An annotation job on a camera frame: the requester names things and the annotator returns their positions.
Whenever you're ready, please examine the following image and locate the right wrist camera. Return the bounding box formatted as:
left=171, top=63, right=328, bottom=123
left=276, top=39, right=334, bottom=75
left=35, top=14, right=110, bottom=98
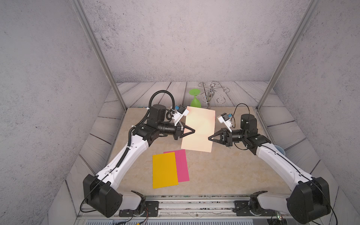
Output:
left=217, top=113, right=233, bottom=133

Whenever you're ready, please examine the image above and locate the aluminium front rail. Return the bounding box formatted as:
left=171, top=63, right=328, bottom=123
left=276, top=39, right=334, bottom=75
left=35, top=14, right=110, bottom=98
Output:
left=74, top=196, right=324, bottom=225

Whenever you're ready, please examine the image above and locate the silver metal hanger stand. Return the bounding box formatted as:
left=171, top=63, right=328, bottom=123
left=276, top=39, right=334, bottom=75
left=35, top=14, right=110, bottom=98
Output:
left=197, top=81, right=230, bottom=109

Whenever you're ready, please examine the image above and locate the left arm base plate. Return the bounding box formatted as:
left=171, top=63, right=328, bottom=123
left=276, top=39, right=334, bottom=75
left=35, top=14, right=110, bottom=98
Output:
left=119, top=201, right=159, bottom=217

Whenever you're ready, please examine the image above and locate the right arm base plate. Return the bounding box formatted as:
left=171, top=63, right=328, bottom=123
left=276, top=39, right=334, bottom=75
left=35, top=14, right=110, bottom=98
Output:
left=232, top=200, right=276, bottom=217

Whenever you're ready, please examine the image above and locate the magenta paper sheet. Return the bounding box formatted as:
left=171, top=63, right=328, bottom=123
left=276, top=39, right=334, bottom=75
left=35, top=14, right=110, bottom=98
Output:
left=164, top=149, right=190, bottom=182

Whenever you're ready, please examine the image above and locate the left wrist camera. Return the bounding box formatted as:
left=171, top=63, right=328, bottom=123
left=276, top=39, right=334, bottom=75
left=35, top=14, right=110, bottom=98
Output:
left=172, top=105, right=189, bottom=126

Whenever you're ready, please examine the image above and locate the aluminium frame post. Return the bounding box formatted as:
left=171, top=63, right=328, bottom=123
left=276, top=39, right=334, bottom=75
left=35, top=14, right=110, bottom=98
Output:
left=70, top=0, right=127, bottom=111
left=256, top=0, right=321, bottom=111

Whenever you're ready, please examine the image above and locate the right aluminium frame post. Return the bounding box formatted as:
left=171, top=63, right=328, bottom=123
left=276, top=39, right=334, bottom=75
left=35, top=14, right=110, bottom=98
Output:
left=256, top=0, right=321, bottom=111

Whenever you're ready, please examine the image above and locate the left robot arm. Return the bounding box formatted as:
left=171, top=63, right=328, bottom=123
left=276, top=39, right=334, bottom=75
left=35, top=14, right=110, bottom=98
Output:
left=82, top=104, right=195, bottom=218

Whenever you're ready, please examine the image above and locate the salmon pink paper sheet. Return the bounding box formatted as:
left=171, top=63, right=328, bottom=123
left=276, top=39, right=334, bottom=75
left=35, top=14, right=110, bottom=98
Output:
left=181, top=106, right=216, bottom=152

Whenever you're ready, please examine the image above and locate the green plastic wine glass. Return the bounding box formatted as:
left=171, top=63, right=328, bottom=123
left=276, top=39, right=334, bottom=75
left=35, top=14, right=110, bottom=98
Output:
left=189, top=89, right=202, bottom=108

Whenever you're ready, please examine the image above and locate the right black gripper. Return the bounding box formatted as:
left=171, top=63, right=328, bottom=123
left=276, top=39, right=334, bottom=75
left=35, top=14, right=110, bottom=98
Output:
left=209, top=129, right=248, bottom=148

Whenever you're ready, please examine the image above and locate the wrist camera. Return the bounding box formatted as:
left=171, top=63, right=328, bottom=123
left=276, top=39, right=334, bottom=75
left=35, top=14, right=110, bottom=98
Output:
left=217, top=113, right=233, bottom=133
left=172, top=105, right=189, bottom=126

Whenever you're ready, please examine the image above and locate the yellow paper sheet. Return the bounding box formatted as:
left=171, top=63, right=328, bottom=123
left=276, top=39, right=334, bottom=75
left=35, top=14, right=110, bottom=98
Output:
left=152, top=152, right=179, bottom=189

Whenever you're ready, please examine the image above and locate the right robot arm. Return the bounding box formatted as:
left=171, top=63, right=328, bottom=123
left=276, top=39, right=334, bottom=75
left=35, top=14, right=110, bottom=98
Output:
left=208, top=113, right=332, bottom=224

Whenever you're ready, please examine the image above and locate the light blue cup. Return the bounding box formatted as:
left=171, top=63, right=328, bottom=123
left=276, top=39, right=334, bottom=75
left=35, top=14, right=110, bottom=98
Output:
left=274, top=145, right=286, bottom=156

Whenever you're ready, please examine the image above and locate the left aluminium frame post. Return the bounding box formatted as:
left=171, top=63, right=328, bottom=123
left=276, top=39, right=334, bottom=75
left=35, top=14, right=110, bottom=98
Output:
left=70, top=0, right=127, bottom=111

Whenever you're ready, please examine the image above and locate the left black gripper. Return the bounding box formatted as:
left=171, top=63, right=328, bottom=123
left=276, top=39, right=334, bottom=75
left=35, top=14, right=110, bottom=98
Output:
left=156, top=121, right=195, bottom=141

